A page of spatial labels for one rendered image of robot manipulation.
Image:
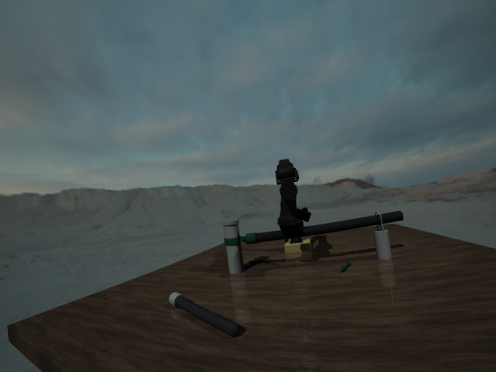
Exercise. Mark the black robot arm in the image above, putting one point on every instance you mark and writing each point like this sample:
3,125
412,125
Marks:
285,175

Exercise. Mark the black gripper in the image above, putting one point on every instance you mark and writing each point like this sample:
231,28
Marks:
286,221

